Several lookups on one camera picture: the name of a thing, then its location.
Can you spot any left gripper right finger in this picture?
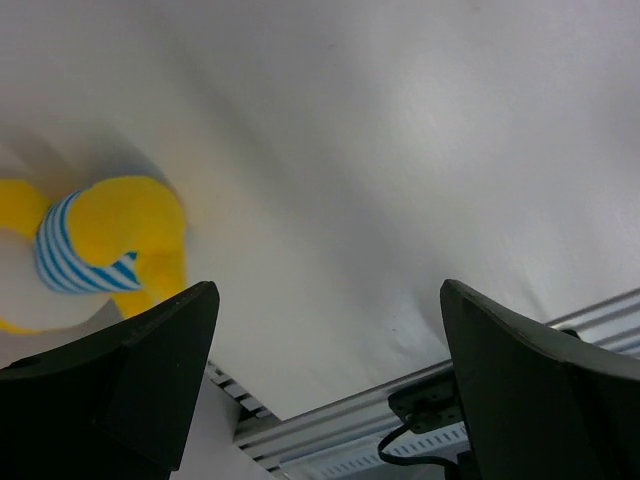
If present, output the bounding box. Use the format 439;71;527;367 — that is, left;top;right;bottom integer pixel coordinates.
440;280;639;480

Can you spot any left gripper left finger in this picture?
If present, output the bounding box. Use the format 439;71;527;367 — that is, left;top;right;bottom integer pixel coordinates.
1;281;220;479

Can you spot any yellow plush blue-striped shirt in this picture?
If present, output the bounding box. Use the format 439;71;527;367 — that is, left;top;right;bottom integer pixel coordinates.
1;175;187;335

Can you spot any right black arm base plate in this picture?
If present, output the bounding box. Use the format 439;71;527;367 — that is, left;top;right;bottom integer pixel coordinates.
388;383;463;434

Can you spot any aluminium mounting rail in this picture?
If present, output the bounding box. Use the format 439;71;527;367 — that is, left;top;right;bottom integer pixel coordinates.
209;287;640;480

